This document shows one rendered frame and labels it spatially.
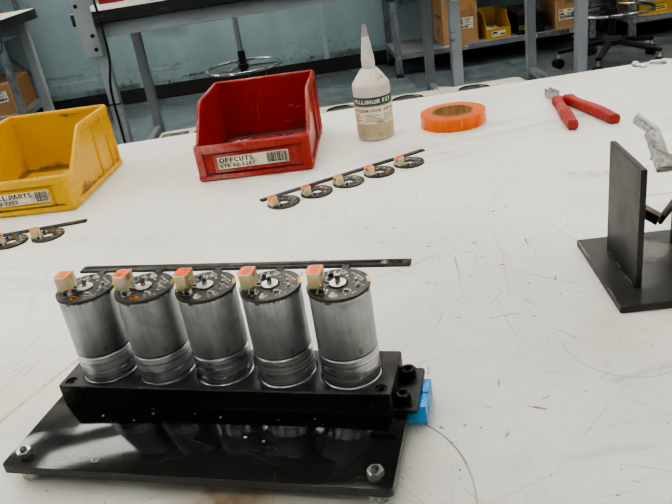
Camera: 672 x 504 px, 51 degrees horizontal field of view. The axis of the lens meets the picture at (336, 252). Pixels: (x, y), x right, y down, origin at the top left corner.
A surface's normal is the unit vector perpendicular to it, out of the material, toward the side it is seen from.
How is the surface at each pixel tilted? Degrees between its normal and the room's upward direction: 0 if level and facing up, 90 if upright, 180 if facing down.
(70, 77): 90
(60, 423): 0
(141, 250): 0
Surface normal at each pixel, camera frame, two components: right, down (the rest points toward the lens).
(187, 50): 0.07, 0.43
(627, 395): -0.14, -0.89
